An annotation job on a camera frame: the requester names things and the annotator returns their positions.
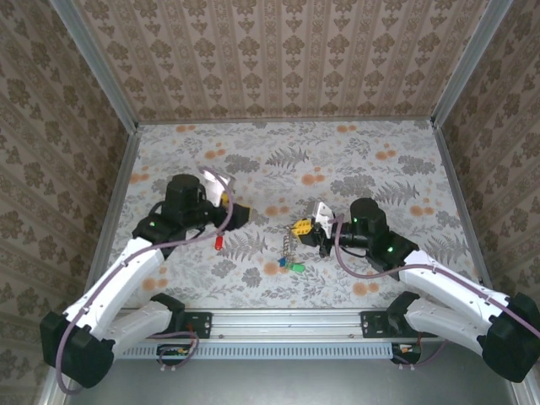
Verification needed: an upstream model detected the aluminium frame post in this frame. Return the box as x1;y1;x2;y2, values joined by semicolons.
50;0;140;130
430;0;514;127

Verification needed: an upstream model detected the aluminium frame back rail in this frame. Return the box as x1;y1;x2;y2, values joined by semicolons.
137;119;435;127

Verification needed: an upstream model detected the aluminium frame side rail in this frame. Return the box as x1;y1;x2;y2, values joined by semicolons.
433;121;540;405
40;125;143;405

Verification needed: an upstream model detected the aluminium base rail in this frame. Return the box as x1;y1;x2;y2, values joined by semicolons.
210;311;364;341

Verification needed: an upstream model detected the metal keyring plate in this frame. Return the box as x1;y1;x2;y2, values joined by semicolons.
282;226;297;265

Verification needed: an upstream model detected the floral patterned table cover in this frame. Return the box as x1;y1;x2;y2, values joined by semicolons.
90;121;493;311

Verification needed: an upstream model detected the grey metal sheet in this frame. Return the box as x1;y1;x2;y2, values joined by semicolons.
62;358;520;405

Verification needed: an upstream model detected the grey slotted cable duct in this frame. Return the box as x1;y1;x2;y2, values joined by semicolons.
90;341;423;360

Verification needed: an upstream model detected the thin dark base cable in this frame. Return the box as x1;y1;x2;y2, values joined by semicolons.
396;337;448;368
149;331;200;369

